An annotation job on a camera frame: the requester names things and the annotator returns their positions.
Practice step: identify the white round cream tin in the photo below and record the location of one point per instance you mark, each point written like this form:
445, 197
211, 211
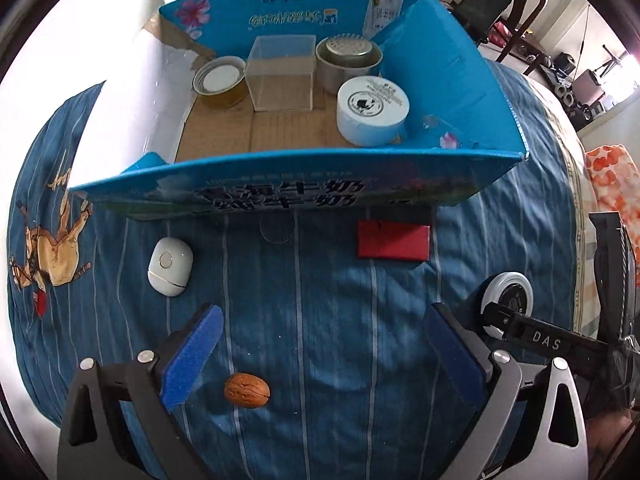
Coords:
371, 111

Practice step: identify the blue cardboard milk box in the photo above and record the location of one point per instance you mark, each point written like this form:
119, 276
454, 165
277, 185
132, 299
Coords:
152, 149

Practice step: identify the person's hand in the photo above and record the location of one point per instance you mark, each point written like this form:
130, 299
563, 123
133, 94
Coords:
607, 435

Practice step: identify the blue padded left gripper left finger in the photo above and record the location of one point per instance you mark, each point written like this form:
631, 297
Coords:
185, 353

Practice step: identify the orange white floral pillow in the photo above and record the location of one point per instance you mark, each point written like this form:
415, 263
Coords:
615, 179

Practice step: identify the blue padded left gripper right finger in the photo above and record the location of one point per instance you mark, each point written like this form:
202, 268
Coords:
454, 346

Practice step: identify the grey speaker box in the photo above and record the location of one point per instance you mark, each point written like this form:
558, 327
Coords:
587, 88

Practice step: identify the blue striped bed cover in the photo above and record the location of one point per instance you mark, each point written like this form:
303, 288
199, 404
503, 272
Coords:
356, 390

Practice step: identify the clear plastic square box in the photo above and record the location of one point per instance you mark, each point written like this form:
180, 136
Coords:
280, 72

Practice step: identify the brown walnut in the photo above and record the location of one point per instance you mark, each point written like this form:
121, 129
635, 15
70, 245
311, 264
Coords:
246, 390

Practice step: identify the glass jar with metal lid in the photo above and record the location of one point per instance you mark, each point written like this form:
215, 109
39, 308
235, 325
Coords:
220, 83

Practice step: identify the metal perforated lid tin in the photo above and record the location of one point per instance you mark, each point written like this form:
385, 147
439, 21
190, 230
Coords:
343, 57

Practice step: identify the red rectangular box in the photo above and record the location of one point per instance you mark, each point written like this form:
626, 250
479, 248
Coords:
381, 239

